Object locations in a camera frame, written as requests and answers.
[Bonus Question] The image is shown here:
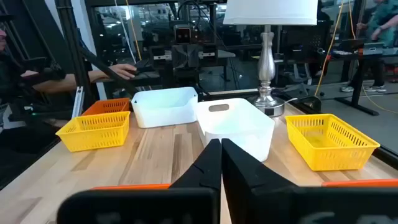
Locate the yellow cable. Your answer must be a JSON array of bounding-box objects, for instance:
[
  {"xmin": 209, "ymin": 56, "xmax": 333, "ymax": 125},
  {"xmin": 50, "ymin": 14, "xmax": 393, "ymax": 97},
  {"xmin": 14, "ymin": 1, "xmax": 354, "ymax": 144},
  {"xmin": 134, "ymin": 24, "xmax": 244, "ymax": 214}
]
[
  {"xmin": 124, "ymin": 0, "xmax": 142, "ymax": 62},
  {"xmin": 347, "ymin": 0, "xmax": 398, "ymax": 114},
  {"xmin": 313, "ymin": 0, "xmax": 345, "ymax": 97}
]

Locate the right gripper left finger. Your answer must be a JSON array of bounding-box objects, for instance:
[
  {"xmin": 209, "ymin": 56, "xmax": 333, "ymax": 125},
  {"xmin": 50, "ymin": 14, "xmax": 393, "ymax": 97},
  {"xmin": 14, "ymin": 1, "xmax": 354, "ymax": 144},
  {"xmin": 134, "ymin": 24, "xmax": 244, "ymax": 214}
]
[{"xmin": 57, "ymin": 139, "xmax": 222, "ymax": 224}]

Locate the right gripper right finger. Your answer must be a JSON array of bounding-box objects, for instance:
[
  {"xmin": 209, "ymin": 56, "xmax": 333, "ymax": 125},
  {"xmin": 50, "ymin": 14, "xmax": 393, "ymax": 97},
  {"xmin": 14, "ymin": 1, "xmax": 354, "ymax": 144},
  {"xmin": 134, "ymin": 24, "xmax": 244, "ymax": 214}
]
[{"xmin": 222, "ymin": 139, "xmax": 398, "ymax": 224}]

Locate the white plastic bin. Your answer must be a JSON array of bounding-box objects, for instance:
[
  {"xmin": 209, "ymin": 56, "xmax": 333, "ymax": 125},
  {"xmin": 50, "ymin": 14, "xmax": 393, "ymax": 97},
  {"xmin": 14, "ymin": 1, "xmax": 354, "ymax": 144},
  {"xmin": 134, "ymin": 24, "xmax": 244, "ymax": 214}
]
[
  {"xmin": 195, "ymin": 98, "xmax": 276, "ymax": 163},
  {"xmin": 131, "ymin": 86, "xmax": 199, "ymax": 129}
]

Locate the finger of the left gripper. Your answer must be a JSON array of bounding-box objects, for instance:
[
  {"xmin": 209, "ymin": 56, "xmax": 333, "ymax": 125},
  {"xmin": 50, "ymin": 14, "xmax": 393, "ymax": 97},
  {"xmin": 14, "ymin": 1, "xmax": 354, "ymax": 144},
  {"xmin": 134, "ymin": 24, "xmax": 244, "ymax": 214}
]
[
  {"xmin": 172, "ymin": 44, "xmax": 187, "ymax": 70},
  {"xmin": 185, "ymin": 44, "xmax": 200, "ymax": 70}
]

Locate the orange mesh plastic basket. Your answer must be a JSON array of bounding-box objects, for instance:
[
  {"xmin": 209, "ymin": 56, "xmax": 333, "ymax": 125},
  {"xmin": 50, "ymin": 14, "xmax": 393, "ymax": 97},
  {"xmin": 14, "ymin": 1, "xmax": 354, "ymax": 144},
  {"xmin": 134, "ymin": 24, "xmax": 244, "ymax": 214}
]
[
  {"xmin": 81, "ymin": 98, "xmax": 131, "ymax": 117},
  {"xmin": 91, "ymin": 179, "xmax": 398, "ymax": 191}
]

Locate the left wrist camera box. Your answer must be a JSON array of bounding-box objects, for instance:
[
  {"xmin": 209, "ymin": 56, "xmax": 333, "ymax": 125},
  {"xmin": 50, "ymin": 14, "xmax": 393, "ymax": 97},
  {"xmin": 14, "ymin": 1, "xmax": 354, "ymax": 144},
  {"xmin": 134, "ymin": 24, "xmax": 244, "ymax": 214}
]
[{"xmin": 173, "ymin": 24, "xmax": 193, "ymax": 45}]

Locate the thin white cable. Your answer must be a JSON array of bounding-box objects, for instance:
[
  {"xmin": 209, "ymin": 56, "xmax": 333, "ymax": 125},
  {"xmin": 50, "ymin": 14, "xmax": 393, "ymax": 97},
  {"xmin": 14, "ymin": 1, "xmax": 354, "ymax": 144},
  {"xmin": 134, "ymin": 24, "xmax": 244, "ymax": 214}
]
[{"xmin": 113, "ymin": 0, "xmax": 137, "ymax": 63}]

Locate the black standing desk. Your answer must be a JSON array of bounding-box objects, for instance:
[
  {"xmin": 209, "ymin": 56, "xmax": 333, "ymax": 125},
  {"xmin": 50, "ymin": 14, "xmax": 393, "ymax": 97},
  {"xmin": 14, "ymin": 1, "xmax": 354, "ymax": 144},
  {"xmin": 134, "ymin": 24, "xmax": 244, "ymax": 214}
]
[{"xmin": 329, "ymin": 40, "xmax": 398, "ymax": 116}]

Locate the black arched clamp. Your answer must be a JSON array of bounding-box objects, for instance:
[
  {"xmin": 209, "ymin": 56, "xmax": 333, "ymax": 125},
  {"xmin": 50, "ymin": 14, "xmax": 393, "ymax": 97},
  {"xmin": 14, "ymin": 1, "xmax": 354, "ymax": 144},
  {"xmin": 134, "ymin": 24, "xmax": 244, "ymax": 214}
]
[{"xmin": 297, "ymin": 95, "xmax": 323, "ymax": 114}]

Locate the yellow mesh plastic basket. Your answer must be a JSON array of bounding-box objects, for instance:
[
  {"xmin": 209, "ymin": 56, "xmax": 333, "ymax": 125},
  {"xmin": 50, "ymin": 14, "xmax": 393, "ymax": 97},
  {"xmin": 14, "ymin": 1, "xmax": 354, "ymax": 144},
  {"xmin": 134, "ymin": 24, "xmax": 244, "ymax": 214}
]
[
  {"xmin": 284, "ymin": 113, "xmax": 381, "ymax": 172},
  {"xmin": 55, "ymin": 111, "xmax": 131, "ymax": 153}
]

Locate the silver aluminium extrusion bar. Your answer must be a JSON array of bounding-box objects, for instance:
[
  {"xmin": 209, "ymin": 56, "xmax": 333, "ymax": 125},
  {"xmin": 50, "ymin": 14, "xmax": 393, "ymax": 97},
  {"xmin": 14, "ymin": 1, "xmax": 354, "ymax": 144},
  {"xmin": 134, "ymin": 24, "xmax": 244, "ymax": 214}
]
[{"xmin": 72, "ymin": 86, "xmax": 85, "ymax": 119}]

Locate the person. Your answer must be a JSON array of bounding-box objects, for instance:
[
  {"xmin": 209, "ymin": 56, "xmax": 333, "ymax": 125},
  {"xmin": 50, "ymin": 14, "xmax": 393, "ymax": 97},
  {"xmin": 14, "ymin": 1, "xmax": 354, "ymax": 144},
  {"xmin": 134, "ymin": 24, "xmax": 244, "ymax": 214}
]
[
  {"xmin": 0, "ymin": 18, "xmax": 110, "ymax": 103},
  {"xmin": 340, "ymin": 0, "xmax": 398, "ymax": 93}
]

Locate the person's hand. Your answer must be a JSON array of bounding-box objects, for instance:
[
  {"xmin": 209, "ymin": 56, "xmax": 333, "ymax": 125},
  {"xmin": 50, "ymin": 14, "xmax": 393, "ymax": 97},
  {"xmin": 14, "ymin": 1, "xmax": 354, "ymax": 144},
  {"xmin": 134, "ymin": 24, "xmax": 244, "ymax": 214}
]
[{"xmin": 107, "ymin": 63, "xmax": 138, "ymax": 80}]

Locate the silver table lamp white shade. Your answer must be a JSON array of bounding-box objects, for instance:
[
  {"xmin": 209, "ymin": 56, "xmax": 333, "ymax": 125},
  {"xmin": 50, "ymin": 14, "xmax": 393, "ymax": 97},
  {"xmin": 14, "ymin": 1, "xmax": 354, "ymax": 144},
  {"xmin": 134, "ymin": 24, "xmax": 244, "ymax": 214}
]
[{"xmin": 223, "ymin": 0, "xmax": 319, "ymax": 118}]

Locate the white lamp cord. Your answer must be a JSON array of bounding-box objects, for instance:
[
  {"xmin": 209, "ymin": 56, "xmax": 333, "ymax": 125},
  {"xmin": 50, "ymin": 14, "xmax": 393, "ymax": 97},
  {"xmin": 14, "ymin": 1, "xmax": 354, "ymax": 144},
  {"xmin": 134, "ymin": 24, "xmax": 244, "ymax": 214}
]
[{"xmin": 279, "ymin": 97, "xmax": 299, "ymax": 106}]

